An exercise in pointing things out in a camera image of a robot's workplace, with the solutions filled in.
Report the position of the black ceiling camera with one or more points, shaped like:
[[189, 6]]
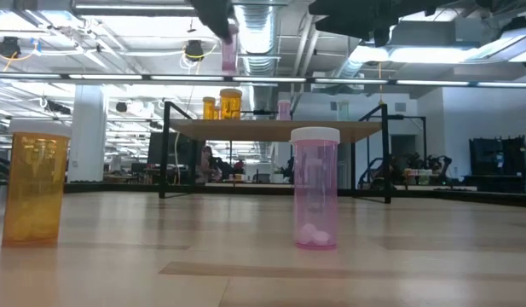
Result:
[[194, 49], [9, 46]]

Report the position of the teal pill bottle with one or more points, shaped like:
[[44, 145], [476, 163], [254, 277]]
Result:
[[342, 111]]

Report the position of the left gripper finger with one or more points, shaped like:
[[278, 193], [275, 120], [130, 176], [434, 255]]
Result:
[[215, 13]]

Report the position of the large orange pill bottle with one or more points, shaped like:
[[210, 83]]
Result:
[[231, 104]]

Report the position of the white building column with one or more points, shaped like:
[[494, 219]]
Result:
[[88, 136]]

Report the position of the black bar with lights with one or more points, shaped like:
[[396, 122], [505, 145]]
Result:
[[186, 78]]

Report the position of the wooden shelf black metal frame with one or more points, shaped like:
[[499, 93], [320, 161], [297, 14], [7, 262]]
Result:
[[262, 130]]

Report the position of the person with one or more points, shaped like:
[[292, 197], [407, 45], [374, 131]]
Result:
[[209, 164]]

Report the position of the silver ventilation duct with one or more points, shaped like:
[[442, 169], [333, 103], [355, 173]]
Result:
[[258, 38]]

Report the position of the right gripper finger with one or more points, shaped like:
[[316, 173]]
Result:
[[352, 17]]

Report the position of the black cabinet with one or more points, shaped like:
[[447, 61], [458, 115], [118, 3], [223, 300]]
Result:
[[497, 158]]

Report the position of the pink pill bottle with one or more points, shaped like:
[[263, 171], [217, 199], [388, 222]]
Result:
[[315, 200], [284, 111], [230, 55]]

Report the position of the medium orange pill bottle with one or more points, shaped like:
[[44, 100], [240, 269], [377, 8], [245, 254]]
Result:
[[34, 192]]

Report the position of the black monitor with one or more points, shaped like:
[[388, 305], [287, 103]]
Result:
[[183, 145]]

